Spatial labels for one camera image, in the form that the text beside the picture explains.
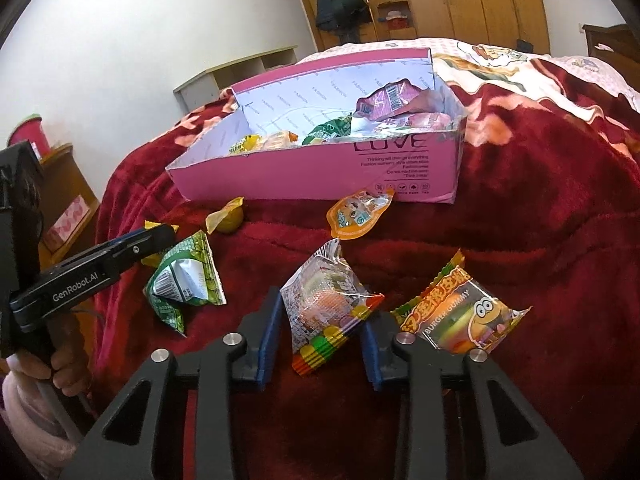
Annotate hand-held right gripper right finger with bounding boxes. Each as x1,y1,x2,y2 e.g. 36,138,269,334
361,310,585,480

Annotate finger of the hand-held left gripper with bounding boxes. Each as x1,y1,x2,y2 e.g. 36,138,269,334
107,222,176,276
75,227,161,263

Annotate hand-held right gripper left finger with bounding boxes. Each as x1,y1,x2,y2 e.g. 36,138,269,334
59,286,285,480

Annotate small yellow snack packet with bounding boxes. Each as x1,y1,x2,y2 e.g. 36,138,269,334
141,219,179,267

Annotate green pea packet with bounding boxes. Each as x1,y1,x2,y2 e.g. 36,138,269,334
302,115,353,146
144,230,227,337

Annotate clear rainbow candy packet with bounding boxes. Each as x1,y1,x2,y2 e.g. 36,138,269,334
279,239,386,377

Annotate yellow jelly cup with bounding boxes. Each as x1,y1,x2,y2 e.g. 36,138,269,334
206,196,246,235

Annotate burger gummy packet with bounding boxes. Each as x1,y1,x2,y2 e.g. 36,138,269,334
390,249,532,356

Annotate orange jelly cup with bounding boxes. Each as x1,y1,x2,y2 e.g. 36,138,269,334
326,186,396,240

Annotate yellow snack bar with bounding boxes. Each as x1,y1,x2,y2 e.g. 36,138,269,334
229,135,266,155

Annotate pink cardboard box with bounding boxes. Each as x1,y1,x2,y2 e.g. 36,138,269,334
165,47,470,205

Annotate pink jelly pouch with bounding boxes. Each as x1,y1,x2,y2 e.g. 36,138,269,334
356,79,432,121

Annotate person's left hand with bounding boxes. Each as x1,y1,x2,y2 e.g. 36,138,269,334
7,317,93,403

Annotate pink patterned paper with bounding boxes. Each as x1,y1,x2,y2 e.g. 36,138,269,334
45,197,98,253

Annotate wooden cabinet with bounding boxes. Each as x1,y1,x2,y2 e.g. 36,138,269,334
35,144,101,271

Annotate red cylindrical container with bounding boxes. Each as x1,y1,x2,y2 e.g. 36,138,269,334
7,114,52,158

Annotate grey shelf unit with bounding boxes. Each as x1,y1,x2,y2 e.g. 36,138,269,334
173,46,299,113

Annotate red floral blanket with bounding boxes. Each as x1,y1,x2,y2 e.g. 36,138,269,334
92,52,640,480

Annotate dark hanging coats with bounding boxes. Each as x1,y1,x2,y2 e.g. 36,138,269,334
312,0,373,43

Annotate pink checkered bed sheet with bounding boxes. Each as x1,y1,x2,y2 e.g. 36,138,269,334
300,36,640,111

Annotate wooden wardrobe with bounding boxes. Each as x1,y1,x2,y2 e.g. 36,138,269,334
266,0,551,56

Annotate dark wooden headboard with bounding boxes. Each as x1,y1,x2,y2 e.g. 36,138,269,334
582,24,640,96

